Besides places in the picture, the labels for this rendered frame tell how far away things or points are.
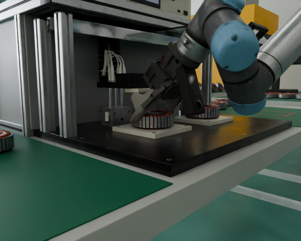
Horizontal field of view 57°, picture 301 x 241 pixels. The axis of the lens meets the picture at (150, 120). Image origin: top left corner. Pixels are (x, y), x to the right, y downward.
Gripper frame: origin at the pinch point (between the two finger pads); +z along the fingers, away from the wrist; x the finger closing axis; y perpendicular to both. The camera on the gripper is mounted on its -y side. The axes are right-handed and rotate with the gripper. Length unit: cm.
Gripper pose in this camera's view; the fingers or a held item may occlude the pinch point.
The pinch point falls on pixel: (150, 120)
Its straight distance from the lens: 73.8
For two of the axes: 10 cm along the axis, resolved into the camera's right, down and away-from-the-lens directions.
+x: -6.8, 1.1, -7.3
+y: -5.5, -7.3, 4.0
